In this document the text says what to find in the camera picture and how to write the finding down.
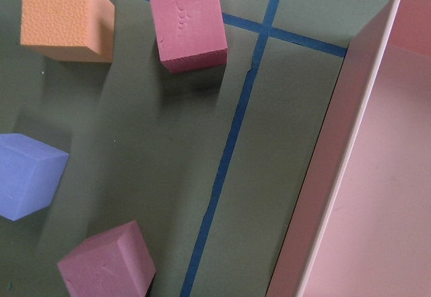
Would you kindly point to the light blue foam block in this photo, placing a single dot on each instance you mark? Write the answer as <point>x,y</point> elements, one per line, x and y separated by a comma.
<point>30,174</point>

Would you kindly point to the red foam block near orange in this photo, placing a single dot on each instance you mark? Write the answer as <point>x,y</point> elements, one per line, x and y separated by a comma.
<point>190,34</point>

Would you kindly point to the red foam block outer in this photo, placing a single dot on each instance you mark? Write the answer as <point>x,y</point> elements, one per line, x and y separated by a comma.
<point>113,263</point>

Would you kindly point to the pink plastic tray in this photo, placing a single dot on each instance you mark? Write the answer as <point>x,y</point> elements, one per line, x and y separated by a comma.
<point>361,224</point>

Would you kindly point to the orange foam block right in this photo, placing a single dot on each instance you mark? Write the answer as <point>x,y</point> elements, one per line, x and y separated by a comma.
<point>69,30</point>

